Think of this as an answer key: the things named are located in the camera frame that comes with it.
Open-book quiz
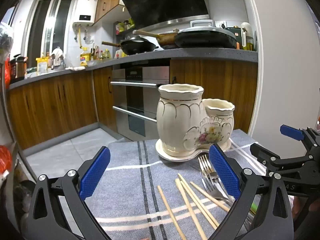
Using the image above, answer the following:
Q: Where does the white water heater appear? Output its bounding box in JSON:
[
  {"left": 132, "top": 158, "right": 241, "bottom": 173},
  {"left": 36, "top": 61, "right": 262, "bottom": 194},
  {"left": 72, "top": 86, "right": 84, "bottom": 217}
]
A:
[{"left": 72, "top": 0, "right": 98, "bottom": 27}]

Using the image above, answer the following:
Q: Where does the orange red plastic bag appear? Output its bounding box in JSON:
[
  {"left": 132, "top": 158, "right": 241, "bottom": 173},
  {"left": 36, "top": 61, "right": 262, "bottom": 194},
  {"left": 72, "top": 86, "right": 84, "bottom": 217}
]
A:
[{"left": 0, "top": 144, "right": 13, "bottom": 178}]

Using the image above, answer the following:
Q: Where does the person's right hand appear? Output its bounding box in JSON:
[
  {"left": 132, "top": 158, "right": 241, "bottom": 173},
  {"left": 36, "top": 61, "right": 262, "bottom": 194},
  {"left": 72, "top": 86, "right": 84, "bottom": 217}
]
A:
[{"left": 309, "top": 197, "right": 320, "bottom": 218}]

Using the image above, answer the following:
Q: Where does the brown frying pan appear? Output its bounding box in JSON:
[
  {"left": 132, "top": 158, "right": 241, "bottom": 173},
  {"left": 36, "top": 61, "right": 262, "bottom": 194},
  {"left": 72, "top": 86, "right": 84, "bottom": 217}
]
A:
[{"left": 132, "top": 29, "right": 181, "bottom": 50}]

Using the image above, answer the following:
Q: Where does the wooden base cabinet beside oven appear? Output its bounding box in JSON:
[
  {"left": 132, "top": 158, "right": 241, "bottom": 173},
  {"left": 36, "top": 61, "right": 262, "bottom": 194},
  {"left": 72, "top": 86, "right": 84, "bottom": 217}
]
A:
[{"left": 169, "top": 59, "right": 258, "bottom": 133}]

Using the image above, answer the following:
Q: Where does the wooden chopstick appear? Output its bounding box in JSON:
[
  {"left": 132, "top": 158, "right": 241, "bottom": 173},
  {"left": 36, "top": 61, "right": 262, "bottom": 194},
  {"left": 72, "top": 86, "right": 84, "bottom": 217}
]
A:
[
  {"left": 178, "top": 173, "right": 220, "bottom": 229},
  {"left": 190, "top": 181, "right": 230, "bottom": 212},
  {"left": 157, "top": 185, "right": 180, "bottom": 240},
  {"left": 175, "top": 179, "right": 207, "bottom": 240}
]

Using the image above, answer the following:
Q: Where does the grey plaid tablecloth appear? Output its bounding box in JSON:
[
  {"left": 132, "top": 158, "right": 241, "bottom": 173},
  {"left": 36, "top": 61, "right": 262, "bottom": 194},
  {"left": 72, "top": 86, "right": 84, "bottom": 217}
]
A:
[{"left": 82, "top": 129, "right": 273, "bottom": 240}]

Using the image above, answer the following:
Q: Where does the grey pan lid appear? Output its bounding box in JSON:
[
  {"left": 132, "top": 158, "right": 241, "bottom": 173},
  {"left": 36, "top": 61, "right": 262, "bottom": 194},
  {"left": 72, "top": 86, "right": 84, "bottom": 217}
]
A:
[{"left": 179, "top": 19, "right": 227, "bottom": 34}]

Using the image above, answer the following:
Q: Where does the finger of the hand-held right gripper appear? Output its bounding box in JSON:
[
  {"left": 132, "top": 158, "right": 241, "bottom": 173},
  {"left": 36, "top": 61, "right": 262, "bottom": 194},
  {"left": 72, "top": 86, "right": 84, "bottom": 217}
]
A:
[
  {"left": 279, "top": 124, "right": 320, "bottom": 155},
  {"left": 250, "top": 142, "right": 313, "bottom": 173}
]

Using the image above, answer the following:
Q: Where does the yellow cooking oil bottle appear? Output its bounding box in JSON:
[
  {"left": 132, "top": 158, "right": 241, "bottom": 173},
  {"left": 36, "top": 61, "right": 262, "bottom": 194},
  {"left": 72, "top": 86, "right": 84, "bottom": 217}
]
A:
[{"left": 80, "top": 47, "right": 91, "bottom": 67}]

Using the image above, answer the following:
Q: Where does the black wok wooden handle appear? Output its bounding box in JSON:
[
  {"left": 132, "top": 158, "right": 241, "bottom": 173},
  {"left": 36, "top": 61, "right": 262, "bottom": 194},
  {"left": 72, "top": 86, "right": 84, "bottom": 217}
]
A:
[{"left": 101, "top": 39, "right": 160, "bottom": 56}]

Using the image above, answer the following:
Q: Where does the shelf with seasoning packets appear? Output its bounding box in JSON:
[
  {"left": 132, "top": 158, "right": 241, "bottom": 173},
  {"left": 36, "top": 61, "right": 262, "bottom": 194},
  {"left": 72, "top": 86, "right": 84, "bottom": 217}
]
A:
[{"left": 113, "top": 19, "right": 136, "bottom": 36}]

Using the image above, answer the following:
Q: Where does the dark brown jar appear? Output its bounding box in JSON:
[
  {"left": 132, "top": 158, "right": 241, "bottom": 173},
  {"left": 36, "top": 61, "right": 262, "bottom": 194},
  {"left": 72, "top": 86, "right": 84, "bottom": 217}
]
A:
[{"left": 14, "top": 54, "right": 28, "bottom": 78}]

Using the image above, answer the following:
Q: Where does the white crumpled cloth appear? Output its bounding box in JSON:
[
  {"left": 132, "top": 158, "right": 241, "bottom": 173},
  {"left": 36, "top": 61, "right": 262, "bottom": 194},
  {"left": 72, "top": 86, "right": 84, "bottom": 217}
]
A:
[{"left": 51, "top": 47, "right": 66, "bottom": 68}]

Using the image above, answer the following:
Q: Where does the sliding glass window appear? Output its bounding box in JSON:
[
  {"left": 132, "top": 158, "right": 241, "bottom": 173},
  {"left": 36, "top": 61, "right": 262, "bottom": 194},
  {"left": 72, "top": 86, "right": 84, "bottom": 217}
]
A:
[{"left": 25, "top": 0, "right": 75, "bottom": 63}]

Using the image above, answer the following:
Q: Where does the wooden upper cabinet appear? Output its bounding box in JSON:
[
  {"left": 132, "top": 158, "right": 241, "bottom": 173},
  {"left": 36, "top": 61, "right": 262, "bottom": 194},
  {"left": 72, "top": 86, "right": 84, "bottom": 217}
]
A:
[{"left": 94, "top": 0, "right": 140, "bottom": 23}]

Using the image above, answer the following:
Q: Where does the dark green kitchen appliance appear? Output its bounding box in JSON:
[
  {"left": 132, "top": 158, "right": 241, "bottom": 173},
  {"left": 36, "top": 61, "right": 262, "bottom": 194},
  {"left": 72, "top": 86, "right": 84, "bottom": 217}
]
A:
[{"left": 226, "top": 26, "right": 242, "bottom": 43}]

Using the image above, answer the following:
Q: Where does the gold metal fork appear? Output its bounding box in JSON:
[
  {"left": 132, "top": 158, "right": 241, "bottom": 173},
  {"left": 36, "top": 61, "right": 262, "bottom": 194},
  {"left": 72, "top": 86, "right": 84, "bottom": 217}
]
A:
[{"left": 198, "top": 154, "right": 219, "bottom": 180}]

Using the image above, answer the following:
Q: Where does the clear crumpled plastic bag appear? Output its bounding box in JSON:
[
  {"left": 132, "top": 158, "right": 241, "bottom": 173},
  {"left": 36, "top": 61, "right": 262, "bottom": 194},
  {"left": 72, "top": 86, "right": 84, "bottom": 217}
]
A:
[{"left": 0, "top": 22, "right": 15, "bottom": 55}]

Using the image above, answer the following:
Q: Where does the cream ceramic utensil holder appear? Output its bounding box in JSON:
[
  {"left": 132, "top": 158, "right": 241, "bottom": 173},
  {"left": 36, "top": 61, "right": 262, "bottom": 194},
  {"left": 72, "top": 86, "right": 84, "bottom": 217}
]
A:
[{"left": 156, "top": 84, "right": 235, "bottom": 157}]

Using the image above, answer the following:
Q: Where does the silver metal fork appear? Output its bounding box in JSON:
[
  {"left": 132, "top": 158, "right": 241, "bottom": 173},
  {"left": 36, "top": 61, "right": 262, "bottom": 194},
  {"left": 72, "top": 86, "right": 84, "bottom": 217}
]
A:
[{"left": 202, "top": 177, "right": 234, "bottom": 205}]

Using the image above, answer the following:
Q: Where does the row of condiment bottles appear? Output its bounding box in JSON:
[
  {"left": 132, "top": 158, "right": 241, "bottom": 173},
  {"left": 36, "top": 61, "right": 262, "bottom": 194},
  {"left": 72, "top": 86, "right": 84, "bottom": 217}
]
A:
[{"left": 90, "top": 44, "right": 112, "bottom": 60}]

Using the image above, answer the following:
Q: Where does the large black griddle pan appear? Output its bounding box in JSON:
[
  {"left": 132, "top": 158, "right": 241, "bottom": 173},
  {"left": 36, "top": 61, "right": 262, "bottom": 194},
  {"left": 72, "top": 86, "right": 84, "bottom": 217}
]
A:
[{"left": 174, "top": 26, "right": 238, "bottom": 49}]

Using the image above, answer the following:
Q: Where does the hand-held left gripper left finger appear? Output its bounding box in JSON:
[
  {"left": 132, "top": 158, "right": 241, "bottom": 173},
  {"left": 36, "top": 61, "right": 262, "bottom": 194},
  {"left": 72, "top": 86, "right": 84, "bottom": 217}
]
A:
[{"left": 28, "top": 145, "right": 112, "bottom": 240}]

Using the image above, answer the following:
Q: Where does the grey stone kitchen countertop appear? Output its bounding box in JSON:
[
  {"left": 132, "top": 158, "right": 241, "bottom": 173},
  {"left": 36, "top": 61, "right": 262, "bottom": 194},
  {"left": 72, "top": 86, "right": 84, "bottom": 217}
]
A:
[{"left": 7, "top": 47, "right": 258, "bottom": 90}]

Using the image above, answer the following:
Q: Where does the stainless steel built-in oven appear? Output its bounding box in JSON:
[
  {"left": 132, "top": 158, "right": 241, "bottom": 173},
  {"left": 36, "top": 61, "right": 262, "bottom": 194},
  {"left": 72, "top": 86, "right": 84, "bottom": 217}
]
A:
[{"left": 109, "top": 65, "right": 171, "bottom": 141}]

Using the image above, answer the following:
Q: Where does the cream ceramic drip tray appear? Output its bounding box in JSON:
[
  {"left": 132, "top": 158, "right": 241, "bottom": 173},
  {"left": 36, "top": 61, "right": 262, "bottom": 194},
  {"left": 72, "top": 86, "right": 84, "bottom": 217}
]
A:
[{"left": 155, "top": 139, "right": 232, "bottom": 163}]

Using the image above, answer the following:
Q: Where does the yellow food packet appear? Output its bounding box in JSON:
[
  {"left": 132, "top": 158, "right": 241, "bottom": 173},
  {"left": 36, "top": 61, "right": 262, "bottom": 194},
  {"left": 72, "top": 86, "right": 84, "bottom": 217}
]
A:
[{"left": 36, "top": 57, "right": 50, "bottom": 76}]

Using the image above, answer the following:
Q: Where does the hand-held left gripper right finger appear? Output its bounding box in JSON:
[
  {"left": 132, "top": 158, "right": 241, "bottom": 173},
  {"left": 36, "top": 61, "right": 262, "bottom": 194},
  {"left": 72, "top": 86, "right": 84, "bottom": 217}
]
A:
[{"left": 209, "top": 144, "right": 294, "bottom": 240}]

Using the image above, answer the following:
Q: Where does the black range hood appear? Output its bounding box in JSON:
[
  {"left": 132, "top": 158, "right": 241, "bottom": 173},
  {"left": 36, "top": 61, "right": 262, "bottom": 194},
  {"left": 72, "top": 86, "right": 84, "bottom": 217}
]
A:
[{"left": 119, "top": 0, "right": 210, "bottom": 30}]

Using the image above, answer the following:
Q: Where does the narrow wooden base cabinet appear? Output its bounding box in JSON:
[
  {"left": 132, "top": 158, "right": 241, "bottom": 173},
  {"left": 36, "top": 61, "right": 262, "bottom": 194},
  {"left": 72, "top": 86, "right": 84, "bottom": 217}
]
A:
[{"left": 92, "top": 67, "right": 118, "bottom": 131}]

